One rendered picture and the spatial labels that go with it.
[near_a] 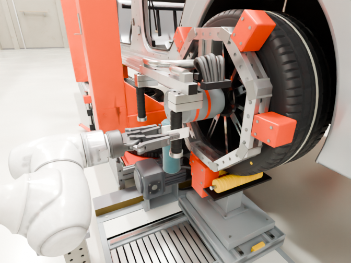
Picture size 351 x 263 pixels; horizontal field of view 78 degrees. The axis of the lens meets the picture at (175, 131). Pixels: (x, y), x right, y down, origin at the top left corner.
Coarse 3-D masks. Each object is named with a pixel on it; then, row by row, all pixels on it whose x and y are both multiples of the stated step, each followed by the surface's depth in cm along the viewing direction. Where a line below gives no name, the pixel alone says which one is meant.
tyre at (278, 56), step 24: (216, 24) 84; (288, 24) 70; (264, 48) 66; (288, 48) 63; (312, 48) 68; (288, 72) 62; (312, 72) 65; (288, 96) 63; (312, 96) 66; (312, 120) 69; (264, 144) 74; (288, 144) 69; (312, 144) 78; (240, 168) 87; (264, 168) 77
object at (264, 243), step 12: (180, 204) 137; (192, 216) 123; (204, 228) 117; (276, 228) 115; (204, 240) 115; (216, 240) 111; (252, 240) 111; (264, 240) 110; (276, 240) 109; (216, 252) 105; (228, 252) 105; (240, 252) 101; (252, 252) 102; (264, 252) 108
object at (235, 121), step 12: (228, 60) 110; (192, 72) 107; (228, 72) 89; (240, 84) 87; (240, 96) 85; (228, 108) 97; (240, 108) 84; (204, 120) 114; (216, 120) 100; (228, 120) 94; (240, 120) 87; (204, 132) 110; (216, 132) 112; (228, 132) 95; (240, 132) 87; (216, 144) 105; (228, 144) 96
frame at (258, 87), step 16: (192, 32) 85; (208, 32) 76; (224, 32) 69; (192, 48) 95; (240, 64) 65; (256, 64) 65; (256, 80) 62; (256, 96) 62; (256, 112) 65; (192, 128) 109; (192, 144) 104; (240, 144) 72; (256, 144) 71; (208, 160) 92; (224, 160) 82; (240, 160) 74
